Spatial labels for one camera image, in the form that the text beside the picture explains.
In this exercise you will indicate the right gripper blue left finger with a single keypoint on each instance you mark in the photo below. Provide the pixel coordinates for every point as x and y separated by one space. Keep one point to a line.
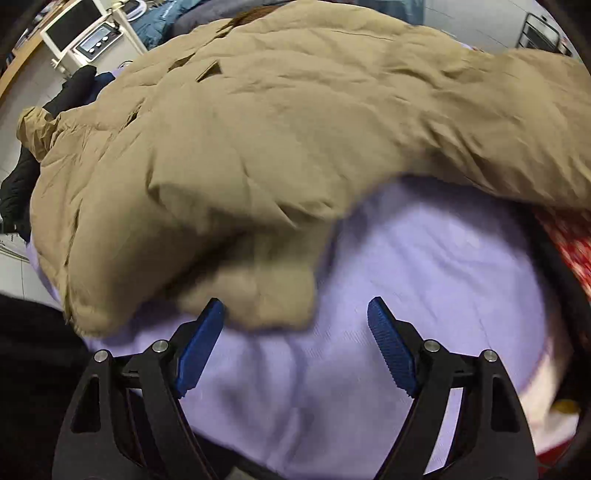
124 420

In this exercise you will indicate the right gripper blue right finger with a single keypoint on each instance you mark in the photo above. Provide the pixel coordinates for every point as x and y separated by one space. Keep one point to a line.
492 439

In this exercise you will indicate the tan puffer jacket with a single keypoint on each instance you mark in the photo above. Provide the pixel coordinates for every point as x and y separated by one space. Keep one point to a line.
217 164

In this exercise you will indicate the lavender floral bed sheet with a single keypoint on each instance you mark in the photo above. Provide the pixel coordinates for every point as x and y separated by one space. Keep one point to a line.
429 319

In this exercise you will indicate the red floral padded garment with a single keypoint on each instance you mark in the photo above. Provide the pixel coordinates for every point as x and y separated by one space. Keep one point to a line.
569 231

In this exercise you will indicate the black knit garment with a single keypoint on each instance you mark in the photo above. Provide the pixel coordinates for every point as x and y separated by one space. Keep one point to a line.
17 187

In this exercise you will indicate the navy blue garment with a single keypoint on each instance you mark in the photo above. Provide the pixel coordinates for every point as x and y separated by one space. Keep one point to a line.
99 83

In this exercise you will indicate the white control panel unit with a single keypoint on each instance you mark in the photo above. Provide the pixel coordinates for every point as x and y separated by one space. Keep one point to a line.
106 47

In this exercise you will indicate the white monitor device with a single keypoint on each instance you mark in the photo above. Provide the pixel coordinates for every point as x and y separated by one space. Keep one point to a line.
70 23

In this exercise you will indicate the teal blue quilt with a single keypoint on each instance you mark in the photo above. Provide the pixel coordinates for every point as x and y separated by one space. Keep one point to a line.
154 25

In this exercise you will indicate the black wire rack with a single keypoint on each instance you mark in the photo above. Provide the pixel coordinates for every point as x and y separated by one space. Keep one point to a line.
538 34

